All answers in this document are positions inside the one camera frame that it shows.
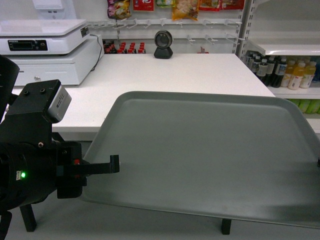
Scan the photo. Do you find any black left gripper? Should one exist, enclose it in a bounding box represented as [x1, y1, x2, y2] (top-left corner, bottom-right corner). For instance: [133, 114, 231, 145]
[0, 141, 120, 212]

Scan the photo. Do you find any grey metal tray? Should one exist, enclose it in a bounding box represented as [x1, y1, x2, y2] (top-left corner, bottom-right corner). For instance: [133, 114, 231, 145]
[82, 91, 320, 229]

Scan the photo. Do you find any white checkout scale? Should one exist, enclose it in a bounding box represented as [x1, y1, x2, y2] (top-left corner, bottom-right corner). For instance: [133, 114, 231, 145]
[0, 19, 90, 56]

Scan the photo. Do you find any white checkout counter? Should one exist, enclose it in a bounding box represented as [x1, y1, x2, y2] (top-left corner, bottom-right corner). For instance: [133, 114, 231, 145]
[11, 53, 277, 142]

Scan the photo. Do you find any white cash drawer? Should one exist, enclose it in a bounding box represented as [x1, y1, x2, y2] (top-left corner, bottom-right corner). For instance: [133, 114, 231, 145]
[6, 34, 104, 87]

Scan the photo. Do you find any black barcode scanner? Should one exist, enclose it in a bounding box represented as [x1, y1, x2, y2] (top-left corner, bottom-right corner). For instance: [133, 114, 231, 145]
[153, 30, 173, 59]

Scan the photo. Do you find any yellow hanging snack bag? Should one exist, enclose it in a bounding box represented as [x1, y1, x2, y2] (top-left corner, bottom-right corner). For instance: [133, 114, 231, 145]
[171, 0, 200, 21]

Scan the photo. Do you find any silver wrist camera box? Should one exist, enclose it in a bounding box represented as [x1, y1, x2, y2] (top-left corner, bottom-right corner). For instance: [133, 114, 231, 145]
[47, 85, 72, 123]

